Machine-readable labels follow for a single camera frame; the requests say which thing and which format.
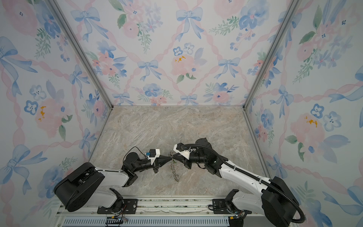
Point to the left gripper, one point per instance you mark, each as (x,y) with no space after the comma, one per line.
(159,163)

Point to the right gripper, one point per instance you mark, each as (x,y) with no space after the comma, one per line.
(185,161)

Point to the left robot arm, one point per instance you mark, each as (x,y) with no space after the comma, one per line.
(90,186)

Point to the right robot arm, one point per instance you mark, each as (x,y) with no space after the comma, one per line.
(272,197)

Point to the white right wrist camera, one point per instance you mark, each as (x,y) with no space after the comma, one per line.
(183,152)

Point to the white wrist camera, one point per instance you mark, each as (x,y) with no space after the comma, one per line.
(152,155)
(183,152)

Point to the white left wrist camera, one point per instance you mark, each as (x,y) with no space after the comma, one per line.
(152,155)

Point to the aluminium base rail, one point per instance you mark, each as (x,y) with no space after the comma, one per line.
(162,211)

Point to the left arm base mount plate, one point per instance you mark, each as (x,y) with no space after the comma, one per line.
(120,205)

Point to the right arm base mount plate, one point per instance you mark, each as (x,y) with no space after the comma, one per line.
(228,205)

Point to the aluminium corner post left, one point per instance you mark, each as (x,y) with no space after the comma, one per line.
(59,16)

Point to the aluminium corner post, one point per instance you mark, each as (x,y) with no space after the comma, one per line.
(290,13)
(59,16)

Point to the aluminium corner post right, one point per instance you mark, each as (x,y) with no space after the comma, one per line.
(290,13)

